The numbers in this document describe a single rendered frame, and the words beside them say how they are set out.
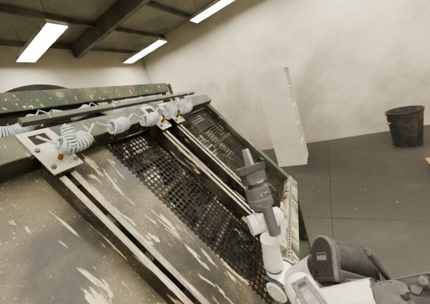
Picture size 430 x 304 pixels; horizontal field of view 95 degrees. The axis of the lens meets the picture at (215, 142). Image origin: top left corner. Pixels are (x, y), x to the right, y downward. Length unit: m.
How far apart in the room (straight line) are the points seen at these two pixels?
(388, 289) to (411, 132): 4.35
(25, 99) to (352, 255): 1.56
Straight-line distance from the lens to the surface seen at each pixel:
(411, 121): 4.78
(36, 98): 1.48
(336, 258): 0.67
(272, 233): 0.71
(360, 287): 0.62
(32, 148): 0.89
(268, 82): 4.30
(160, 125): 1.22
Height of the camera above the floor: 1.84
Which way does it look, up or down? 11 degrees down
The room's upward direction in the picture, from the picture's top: 18 degrees counter-clockwise
